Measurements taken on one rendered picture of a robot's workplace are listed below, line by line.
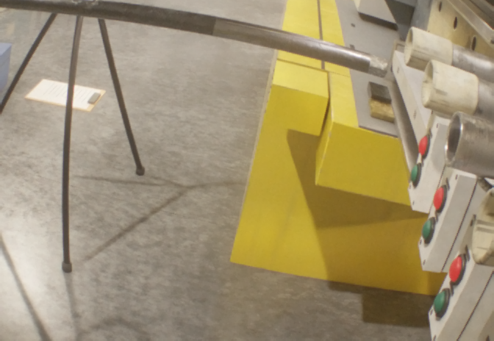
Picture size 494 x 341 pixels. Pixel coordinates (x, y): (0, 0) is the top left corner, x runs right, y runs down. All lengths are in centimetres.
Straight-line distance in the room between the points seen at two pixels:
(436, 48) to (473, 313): 41
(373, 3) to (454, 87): 157
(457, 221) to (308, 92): 68
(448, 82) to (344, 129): 61
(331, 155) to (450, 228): 58
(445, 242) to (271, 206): 99
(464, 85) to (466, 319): 29
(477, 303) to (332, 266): 121
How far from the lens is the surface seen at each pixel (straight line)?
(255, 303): 178
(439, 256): 90
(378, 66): 80
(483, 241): 54
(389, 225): 186
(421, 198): 104
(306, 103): 148
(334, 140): 139
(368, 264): 192
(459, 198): 86
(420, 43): 96
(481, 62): 99
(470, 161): 65
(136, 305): 169
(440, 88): 80
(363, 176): 142
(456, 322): 76
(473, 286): 73
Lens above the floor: 108
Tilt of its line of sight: 26 degrees down
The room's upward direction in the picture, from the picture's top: 13 degrees clockwise
